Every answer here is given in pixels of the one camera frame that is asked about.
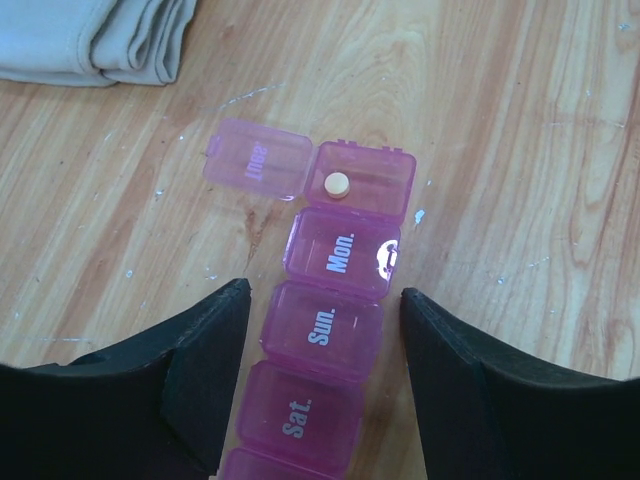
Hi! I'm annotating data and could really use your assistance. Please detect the small orange round pill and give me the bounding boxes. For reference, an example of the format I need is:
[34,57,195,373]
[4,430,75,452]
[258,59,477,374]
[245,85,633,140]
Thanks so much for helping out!
[323,172,350,199]

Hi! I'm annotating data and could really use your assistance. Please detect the pink weekly pill organizer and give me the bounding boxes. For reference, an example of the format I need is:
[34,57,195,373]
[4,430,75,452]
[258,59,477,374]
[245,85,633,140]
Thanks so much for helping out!
[204,118,417,479]

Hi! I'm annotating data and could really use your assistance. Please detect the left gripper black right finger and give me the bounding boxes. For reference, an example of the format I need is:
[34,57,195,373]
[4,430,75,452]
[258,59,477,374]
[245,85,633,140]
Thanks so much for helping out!
[400,288,639,479]

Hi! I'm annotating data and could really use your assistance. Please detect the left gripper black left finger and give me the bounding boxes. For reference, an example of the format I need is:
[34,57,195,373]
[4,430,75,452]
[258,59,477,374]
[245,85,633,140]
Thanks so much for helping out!
[1,278,251,479]

